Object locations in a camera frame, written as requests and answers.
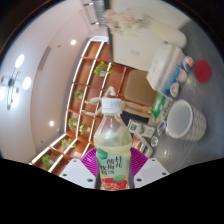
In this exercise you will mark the wooden artist mannequin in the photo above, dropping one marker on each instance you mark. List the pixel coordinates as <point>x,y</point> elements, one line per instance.
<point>96,100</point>

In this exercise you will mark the ceiling air vent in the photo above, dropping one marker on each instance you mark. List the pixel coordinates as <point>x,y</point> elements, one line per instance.
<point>44,58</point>

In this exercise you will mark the tan upholstered chair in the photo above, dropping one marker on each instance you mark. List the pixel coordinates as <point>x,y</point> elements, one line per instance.
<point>140,88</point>

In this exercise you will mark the green and white carton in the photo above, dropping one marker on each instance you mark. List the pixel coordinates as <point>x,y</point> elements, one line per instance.
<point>141,128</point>

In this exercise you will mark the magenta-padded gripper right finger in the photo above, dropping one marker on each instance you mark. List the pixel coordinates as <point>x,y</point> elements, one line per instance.
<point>151,171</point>

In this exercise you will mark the wooden bookshelf unit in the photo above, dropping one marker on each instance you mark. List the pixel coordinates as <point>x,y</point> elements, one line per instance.
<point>86,76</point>

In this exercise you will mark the stack of white books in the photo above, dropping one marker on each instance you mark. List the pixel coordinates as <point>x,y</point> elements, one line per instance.
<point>165,66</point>

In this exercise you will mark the small stack of books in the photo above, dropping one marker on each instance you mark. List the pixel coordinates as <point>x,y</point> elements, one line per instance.
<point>143,145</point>

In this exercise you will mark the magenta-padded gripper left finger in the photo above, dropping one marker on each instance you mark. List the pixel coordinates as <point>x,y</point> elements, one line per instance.
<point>76,172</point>

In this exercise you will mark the flat round red coaster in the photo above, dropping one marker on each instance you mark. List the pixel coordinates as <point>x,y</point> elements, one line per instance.
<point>202,71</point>

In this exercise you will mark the dark jacket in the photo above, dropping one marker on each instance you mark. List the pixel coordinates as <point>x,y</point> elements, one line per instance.
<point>133,117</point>

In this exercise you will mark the white jug vase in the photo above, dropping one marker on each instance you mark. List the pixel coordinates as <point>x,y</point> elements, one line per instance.
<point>170,35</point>

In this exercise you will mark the white patterned mug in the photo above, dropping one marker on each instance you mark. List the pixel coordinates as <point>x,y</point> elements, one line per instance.
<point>193,125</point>

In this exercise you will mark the yellow drink bottle white cap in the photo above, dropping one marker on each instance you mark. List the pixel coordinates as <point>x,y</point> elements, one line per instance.
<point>112,153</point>

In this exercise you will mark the recessed ceiling light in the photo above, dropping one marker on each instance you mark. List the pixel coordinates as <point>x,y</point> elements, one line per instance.
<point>73,42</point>
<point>51,123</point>

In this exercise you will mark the ceiling chandelier with round lamps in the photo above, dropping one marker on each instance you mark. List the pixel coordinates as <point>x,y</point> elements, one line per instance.
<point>13,83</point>

